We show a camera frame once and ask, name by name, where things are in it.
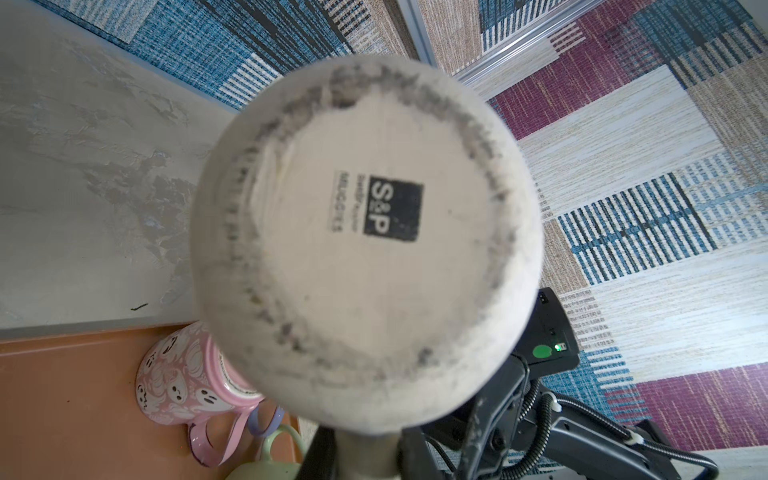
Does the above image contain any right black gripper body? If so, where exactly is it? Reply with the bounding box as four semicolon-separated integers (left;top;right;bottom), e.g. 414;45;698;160
398;355;529;479

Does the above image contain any beige speckled mug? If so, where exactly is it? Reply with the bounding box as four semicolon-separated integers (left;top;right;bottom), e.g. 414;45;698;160
190;55;544;479

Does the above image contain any pink patterned mug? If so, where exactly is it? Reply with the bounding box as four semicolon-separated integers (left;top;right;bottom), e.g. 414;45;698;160
135;321;264;467

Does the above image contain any purple mug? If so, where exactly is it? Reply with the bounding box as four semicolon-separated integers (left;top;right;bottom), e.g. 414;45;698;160
246;401;285;439

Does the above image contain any light green mug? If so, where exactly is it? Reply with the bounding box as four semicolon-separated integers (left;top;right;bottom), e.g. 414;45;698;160
226;424;307;480

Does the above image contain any brown rectangular tray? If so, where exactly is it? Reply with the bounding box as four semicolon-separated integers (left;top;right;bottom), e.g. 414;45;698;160
0;323;301;480

